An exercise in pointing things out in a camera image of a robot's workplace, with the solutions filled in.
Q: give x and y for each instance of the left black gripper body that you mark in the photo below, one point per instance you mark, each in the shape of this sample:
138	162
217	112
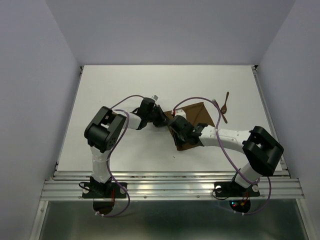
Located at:
156	116

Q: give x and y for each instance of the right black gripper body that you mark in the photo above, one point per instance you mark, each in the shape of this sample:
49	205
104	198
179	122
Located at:
178	138

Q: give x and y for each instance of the brown cloth napkin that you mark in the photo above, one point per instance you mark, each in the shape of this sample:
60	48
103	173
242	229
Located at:
195	113

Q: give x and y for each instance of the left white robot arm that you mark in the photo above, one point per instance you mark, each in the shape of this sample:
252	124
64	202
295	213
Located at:
104	130

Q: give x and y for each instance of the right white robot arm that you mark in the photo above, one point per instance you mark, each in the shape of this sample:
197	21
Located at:
262	151

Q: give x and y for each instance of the brown wooden fork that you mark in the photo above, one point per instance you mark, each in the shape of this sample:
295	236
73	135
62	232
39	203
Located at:
220	111

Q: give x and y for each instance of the brown wooden spoon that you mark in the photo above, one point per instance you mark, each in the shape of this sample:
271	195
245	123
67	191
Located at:
224	107

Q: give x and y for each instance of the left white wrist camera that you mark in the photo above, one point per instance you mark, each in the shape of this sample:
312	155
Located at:
155	97

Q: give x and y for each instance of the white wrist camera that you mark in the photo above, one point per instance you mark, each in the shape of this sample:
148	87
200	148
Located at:
180	112
155	97

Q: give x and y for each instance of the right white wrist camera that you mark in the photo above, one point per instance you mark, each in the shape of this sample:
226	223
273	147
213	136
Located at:
180	112

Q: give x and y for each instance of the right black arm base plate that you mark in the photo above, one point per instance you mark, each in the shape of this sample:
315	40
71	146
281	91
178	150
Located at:
226	189

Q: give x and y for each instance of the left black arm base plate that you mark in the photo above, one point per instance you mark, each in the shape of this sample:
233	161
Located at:
113	192

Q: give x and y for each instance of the aluminium front rail frame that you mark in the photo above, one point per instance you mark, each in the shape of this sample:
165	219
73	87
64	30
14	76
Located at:
168	186

